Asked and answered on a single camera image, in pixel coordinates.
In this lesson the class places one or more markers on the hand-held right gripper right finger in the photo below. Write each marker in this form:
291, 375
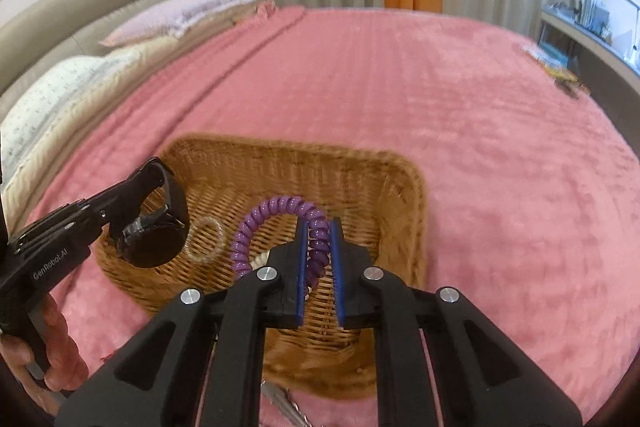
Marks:
336, 272

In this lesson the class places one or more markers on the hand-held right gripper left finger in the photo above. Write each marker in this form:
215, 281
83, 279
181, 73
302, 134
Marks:
301, 272

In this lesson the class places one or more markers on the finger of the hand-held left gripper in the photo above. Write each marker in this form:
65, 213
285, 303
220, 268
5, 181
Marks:
130, 184
135, 227

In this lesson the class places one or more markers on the black wrist watch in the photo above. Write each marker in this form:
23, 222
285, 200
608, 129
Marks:
162, 247

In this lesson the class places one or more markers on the brown wicker basket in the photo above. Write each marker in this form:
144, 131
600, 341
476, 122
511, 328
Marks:
350, 187

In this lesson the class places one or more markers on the person's left hand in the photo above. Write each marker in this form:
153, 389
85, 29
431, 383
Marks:
55, 347

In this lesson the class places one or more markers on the cream pillow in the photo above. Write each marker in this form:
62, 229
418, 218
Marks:
220, 19
25, 179

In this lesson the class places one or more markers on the white floral pillow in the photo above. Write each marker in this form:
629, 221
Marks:
55, 97

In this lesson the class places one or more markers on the silver hair clip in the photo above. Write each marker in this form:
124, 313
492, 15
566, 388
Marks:
280, 399

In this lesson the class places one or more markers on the purple pillow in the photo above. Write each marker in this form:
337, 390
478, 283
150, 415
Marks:
200, 4

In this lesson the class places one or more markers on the small dark object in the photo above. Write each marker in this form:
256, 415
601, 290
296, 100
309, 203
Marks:
572, 88

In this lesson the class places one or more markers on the items on bed corner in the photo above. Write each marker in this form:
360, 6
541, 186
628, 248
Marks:
547, 59

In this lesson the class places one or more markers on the white desk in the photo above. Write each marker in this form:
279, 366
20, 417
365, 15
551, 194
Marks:
600, 52

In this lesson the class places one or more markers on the row of books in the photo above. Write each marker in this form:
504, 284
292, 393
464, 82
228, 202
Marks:
592, 14

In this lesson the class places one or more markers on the white desk lamp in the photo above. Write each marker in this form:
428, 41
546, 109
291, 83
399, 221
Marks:
632, 7

